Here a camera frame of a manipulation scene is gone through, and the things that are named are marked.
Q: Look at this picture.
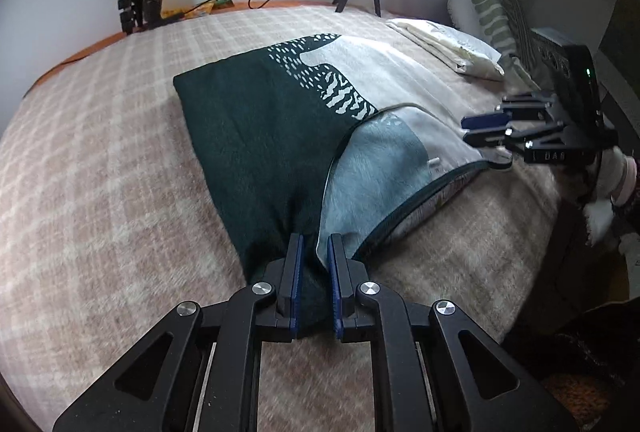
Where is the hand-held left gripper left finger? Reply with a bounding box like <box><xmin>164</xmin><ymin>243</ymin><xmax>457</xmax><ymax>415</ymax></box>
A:
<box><xmin>52</xmin><ymin>233</ymin><xmax>306</xmax><ymax>432</ymax></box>

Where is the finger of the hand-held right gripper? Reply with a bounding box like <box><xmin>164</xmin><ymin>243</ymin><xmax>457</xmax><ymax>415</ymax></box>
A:
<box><xmin>461</xmin><ymin>92</ymin><xmax>561</xmax><ymax>132</ymax></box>
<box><xmin>462</xmin><ymin>122</ymin><xmax>571</xmax><ymax>170</ymax></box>

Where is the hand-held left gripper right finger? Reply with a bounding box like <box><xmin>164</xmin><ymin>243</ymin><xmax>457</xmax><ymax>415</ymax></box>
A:
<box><xmin>327</xmin><ymin>233</ymin><xmax>583</xmax><ymax>432</ymax></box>

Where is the green white tree print t-shirt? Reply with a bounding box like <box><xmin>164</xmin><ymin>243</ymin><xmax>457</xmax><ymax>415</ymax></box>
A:
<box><xmin>172</xmin><ymin>33</ymin><xmax>513</xmax><ymax>330</ymax></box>

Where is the person's right forearm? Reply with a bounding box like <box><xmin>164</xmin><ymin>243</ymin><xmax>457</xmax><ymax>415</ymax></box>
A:
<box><xmin>580</xmin><ymin>147</ymin><xmax>640</xmax><ymax>258</ymax></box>

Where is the dark striped pillow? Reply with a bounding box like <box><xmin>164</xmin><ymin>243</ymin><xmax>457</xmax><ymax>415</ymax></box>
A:
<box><xmin>500</xmin><ymin>0</ymin><xmax>543</xmax><ymax>78</ymax></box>

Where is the folded white cloth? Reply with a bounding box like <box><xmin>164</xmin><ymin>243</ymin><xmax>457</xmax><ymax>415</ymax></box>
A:
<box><xmin>386</xmin><ymin>18</ymin><xmax>506</xmax><ymax>80</ymax></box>

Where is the green white patterned pillow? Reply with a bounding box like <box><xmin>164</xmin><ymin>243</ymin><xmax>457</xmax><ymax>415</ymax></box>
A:
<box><xmin>446</xmin><ymin>0</ymin><xmax>541</xmax><ymax>85</ymax></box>

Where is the beige checkered blanket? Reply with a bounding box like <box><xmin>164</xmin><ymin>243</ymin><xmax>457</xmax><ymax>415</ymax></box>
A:
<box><xmin>0</xmin><ymin>6</ymin><xmax>561</xmax><ymax>432</ymax></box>

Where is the yellow green flat packet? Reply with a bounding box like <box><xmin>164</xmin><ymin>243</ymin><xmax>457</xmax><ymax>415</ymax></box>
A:
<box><xmin>187</xmin><ymin>0</ymin><xmax>235</xmax><ymax>18</ymax></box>

